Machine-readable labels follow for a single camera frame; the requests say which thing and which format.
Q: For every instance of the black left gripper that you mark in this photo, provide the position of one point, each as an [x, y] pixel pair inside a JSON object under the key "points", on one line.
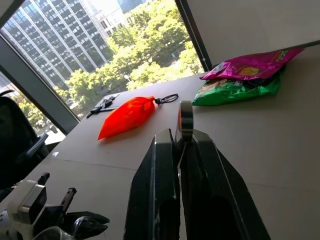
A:
{"points": [[53, 212]]}

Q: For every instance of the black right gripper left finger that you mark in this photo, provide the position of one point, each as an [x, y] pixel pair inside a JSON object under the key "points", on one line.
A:
{"points": [[150, 190]]}

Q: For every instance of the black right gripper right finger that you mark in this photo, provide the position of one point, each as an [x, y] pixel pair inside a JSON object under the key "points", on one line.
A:
{"points": [[212, 195]]}

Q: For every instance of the glass mug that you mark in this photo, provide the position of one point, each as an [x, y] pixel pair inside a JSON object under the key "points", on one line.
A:
{"points": [[53, 235]]}

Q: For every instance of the grey tape roll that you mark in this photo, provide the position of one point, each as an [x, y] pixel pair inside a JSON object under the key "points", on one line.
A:
{"points": [[186, 120]]}

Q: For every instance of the orange plastic bag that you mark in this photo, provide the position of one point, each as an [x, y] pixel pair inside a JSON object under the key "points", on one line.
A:
{"points": [[127, 116]]}

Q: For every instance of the black keys on table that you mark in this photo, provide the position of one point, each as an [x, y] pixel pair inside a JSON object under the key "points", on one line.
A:
{"points": [[100, 108]]}

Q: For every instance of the black key fob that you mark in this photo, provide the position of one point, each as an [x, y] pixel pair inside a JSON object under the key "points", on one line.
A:
{"points": [[107, 103]]}

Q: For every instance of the green snack bag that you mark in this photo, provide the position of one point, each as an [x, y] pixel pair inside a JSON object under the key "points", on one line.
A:
{"points": [[232, 91]]}

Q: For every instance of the black office chair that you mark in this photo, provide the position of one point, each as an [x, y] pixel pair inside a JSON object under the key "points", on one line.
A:
{"points": [[15, 140]]}

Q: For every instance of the magenta snack bag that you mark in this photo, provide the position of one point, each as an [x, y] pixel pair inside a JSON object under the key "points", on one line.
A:
{"points": [[252, 66]]}

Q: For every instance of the grey window mullion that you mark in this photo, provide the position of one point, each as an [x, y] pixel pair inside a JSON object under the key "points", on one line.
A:
{"points": [[37, 87]]}

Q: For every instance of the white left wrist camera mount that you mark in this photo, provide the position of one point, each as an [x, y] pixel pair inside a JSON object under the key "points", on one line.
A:
{"points": [[20, 207]]}

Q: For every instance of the black window frame post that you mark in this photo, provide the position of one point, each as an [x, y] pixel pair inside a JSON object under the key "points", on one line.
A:
{"points": [[193, 35]]}

